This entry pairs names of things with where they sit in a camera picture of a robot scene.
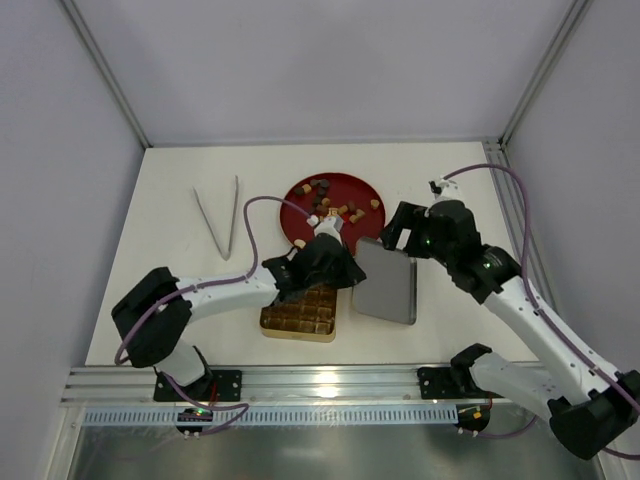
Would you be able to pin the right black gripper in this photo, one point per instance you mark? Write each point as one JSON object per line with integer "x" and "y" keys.
{"x": 409, "y": 226}

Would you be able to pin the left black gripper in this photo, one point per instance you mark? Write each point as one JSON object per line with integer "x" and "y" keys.
{"x": 345, "y": 270}

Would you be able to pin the silver square tin lid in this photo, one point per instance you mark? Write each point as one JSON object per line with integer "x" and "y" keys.
{"x": 389, "y": 291}

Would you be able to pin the metal tweezers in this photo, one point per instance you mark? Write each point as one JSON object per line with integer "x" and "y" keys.
{"x": 219, "y": 218}

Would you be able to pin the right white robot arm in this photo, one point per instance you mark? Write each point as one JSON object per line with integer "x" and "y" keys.
{"x": 586, "y": 400}

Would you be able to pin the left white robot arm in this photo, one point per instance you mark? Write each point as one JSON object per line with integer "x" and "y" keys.
{"x": 153, "y": 316}

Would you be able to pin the gold chocolate box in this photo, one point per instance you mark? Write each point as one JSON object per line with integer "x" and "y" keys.
{"x": 311, "y": 318}

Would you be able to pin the round red tray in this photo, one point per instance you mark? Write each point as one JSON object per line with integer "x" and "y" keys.
{"x": 342, "y": 195}

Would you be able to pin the right controller board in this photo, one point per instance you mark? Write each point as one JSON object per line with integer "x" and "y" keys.
{"x": 473, "y": 414}

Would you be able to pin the controller board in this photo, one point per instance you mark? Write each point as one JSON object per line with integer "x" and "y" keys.
{"x": 195, "y": 415}
{"x": 473, "y": 414}

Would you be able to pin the left controller board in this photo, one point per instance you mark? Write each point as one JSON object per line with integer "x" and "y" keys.
{"x": 195, "y": 415}

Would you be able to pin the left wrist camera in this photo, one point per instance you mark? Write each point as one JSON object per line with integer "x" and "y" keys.
{"x": 326, "y": 230}

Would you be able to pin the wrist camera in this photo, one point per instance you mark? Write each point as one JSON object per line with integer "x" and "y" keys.
{"x": 326, "y": 230}
{"x": 445, "y": 190}

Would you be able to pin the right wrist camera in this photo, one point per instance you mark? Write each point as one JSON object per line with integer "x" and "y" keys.
{"x": 445, "y": 190}

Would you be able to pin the aluminium rail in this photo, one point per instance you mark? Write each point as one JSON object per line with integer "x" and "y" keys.
{"x": 268, "y": 385}

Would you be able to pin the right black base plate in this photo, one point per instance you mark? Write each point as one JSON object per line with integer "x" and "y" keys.
{"x": 448, "y": 383}

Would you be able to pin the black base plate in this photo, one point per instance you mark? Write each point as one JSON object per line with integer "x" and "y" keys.
{"x": 216, "y": 385}
{"x": 448, "y": 383}

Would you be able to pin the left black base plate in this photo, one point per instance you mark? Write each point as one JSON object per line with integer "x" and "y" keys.
{"x": 216, "y": 385}

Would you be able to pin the slotted cable duct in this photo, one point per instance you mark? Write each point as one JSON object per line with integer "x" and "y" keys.
{"x": 294, "y": 415}

